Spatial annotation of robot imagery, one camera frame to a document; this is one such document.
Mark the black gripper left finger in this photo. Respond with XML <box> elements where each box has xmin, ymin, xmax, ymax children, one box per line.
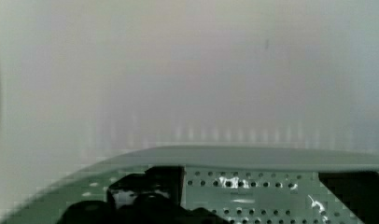
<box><xmin>56</xmin><ymin>166</ymin><xmax>230</xmax><ymax>224</ymax></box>

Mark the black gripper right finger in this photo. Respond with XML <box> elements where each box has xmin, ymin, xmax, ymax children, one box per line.
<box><xmin>318</xmin><ymin>171</ymin><xmax>379</xmax><ymax>224</ymax></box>

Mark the green plastic strainer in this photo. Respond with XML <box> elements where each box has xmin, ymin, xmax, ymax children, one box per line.
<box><xmin>0</xmin><ymin>146</ymin><xmax>379</xmax><ymax>224</ymax></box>

